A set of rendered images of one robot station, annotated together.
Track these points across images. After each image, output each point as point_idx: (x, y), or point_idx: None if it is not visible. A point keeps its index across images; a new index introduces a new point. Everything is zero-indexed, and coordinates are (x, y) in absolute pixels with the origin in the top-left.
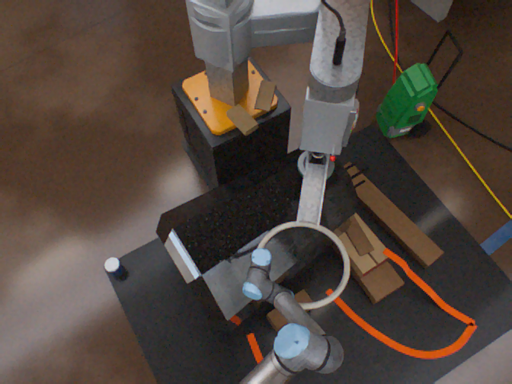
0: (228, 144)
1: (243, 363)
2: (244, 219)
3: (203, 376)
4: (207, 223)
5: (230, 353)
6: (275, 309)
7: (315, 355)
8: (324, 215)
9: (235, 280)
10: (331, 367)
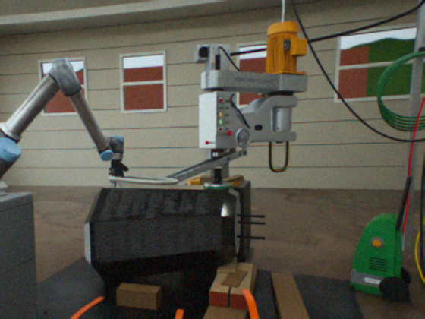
0: None
1: (77, 303)
2: (149, 186)
3: (51, 295)
4: (133, 184)
5: (79, 297)
6: (130, 283)
7: (60, 62)
8: (196, 203)
9: (114, 203)
10: (60, 70)
